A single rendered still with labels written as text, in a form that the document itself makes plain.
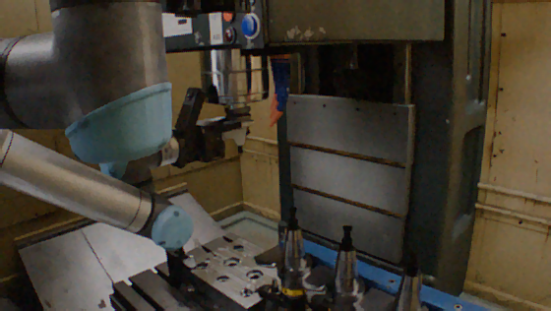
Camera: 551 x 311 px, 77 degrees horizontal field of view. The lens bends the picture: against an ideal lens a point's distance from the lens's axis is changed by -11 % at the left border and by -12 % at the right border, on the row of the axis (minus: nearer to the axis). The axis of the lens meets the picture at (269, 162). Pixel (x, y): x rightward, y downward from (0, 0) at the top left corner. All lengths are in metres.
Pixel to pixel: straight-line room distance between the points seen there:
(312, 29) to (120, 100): 0.42
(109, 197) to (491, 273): 1.41
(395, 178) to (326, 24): 0.67
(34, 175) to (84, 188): 0.07
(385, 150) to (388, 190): 0.13
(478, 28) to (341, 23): 0.82
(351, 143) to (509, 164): 0.58
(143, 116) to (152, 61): 0.04
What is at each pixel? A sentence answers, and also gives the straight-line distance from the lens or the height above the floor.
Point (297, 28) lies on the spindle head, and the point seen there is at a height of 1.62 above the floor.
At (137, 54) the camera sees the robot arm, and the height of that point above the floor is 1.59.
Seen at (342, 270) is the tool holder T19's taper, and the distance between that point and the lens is 0.61.
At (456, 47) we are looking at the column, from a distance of 1.13.
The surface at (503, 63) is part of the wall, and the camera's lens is 1.45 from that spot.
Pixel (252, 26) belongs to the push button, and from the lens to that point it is 0.56.
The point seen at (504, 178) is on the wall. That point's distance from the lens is 1.51.
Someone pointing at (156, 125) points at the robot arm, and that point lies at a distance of 0.27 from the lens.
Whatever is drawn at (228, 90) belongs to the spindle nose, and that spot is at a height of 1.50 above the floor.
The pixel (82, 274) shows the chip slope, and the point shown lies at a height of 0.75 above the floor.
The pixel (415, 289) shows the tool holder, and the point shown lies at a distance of 0.56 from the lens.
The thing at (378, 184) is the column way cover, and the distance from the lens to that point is 1.25.
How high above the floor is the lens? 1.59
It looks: 17 degrees down
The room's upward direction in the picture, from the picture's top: 3 degrees counter-clockwise
